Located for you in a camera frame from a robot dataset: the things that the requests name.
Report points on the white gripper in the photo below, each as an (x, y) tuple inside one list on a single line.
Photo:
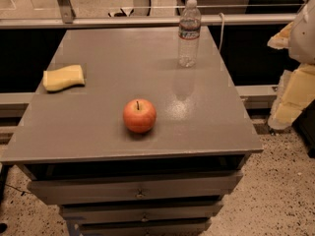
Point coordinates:
[(303, 38)]

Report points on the clear plastic water bottle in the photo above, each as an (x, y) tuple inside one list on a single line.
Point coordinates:
[(189, 34)]

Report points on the red apple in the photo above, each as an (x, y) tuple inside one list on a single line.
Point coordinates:
[(139, 115)]

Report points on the bottom grey drawer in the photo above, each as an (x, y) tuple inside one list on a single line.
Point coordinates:
[(150, 228)]

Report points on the grey drawer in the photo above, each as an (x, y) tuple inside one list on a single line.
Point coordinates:
[(160, 210), (135, 188), (150, 228)]

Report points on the middle grey drawer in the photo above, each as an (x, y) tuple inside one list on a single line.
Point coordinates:
[(160, 210)]

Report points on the grey drawer cabinet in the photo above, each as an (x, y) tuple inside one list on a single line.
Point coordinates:
[(143, 147)]

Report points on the yellow sponge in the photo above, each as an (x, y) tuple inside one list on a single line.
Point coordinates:
[(56, 80)]

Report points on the top grey drawer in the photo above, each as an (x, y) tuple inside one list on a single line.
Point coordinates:
[(135, 188)]

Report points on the metal railing frame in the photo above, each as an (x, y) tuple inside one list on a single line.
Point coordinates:
[(85, 14)]

